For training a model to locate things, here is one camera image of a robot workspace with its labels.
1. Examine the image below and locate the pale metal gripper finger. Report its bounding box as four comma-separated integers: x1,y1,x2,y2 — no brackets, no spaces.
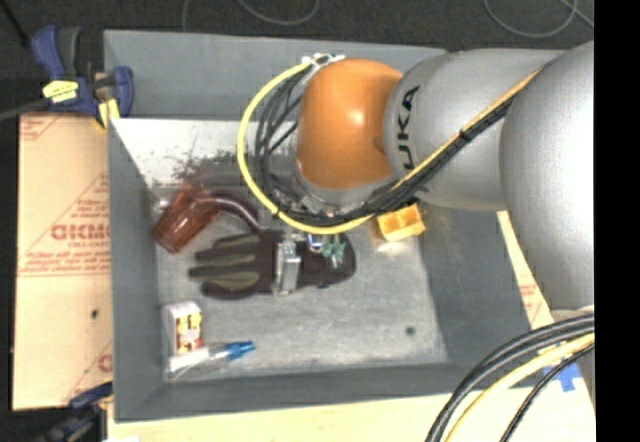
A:
271,261,302,297
278,240,303,266

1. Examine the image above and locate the black and olive glove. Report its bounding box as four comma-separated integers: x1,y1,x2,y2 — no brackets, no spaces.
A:
188,229,358,302

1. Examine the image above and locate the grey metal bin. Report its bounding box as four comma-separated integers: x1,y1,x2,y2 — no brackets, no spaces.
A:
102,29,532,422

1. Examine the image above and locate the dark red curved band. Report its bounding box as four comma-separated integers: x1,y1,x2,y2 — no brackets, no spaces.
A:
199,191,262,233

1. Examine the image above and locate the yellow block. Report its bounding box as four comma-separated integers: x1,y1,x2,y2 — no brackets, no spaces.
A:
373,203,428,243

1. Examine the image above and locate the clear tube with blue cap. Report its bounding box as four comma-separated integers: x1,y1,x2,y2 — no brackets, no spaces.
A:
166,340,257,375

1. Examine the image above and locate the small white and red box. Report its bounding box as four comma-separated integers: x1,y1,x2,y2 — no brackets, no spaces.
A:
161,300,205,357

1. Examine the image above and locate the clear red-orange plastic cup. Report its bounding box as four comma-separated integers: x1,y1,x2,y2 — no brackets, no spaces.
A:
150,184,222,254

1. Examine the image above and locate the brown cardboard board red print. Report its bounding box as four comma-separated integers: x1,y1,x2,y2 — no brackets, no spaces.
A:
10,110,555,412

